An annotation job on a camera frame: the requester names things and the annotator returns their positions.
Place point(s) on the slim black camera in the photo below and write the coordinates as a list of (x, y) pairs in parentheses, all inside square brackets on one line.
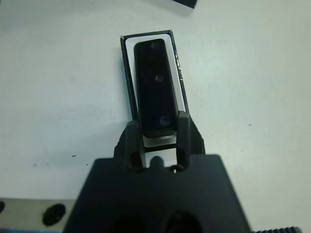
[(153, 92)]

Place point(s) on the black box base white inlay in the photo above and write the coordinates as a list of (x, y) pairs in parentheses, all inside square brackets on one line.
[(179, 94)]

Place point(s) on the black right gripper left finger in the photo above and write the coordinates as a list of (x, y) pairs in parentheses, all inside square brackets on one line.
[(132, 145)]

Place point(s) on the black box lid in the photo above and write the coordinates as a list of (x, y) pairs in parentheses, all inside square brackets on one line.
[(184, 3)]

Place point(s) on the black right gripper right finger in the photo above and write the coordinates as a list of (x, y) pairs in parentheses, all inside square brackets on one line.
[(188, 138)]

